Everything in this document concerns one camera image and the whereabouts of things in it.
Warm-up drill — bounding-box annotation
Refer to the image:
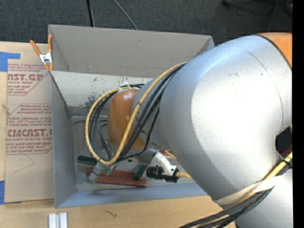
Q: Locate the black cylinder on white bracket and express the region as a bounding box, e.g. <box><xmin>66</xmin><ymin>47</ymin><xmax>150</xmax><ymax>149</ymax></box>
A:
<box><xmin>146</xmin><ymin>151</ymin><xmax>179</xmax><ymax>183</ymax></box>

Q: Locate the brown cardboard board red print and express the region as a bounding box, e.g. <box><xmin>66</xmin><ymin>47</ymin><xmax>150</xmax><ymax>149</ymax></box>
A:
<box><xmin>0</xmin><ymin>41</ymin><xmax>56</xmax><ymax>204</ymax></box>

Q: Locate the dark green flat block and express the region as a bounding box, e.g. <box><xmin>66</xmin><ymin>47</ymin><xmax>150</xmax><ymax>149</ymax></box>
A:
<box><xmin>76</xmin><ymin>155</ymin><xmax>98</xmax><ymax>165</ymax></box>
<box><xmin>133</xmin><ymin>164</ymin><xmax>149</xmax><ymax>181</ymax></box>

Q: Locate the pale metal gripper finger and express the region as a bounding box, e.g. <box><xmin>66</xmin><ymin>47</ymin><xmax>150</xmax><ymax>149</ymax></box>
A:
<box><xmin>87</xmin><ymin>162</ymin><xmax>105</xmax><ymax>183</ymax></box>

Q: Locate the grey metal bin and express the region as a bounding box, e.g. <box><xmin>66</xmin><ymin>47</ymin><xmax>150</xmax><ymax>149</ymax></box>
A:
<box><xmin>48</xmin><ymin>24</ymin><xmax>216</xmax><ymax>209</ymax></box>

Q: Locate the red-brown flat block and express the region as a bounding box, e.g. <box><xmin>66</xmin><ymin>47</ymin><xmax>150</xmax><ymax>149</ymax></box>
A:
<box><xmin>95</xmin><ymin>175</ymin><xmax>147</xmax><ymax>188</ymax></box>
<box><xmin>85</xmin><ymin>166</ymin><xmax>138</xmax><ymax>178</ymax></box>

